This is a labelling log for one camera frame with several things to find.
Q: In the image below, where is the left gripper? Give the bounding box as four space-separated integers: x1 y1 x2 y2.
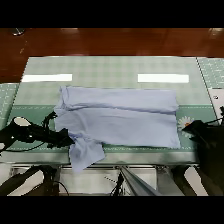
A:
46 129 76 149

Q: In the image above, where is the light blue T-shirt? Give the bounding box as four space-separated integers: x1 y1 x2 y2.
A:
53 85 182 174

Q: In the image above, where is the black cable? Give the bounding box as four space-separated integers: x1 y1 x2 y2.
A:
0 141 48 154
109 171 126 197

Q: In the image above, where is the silver frame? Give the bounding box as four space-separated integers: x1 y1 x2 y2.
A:
0 161 224 197

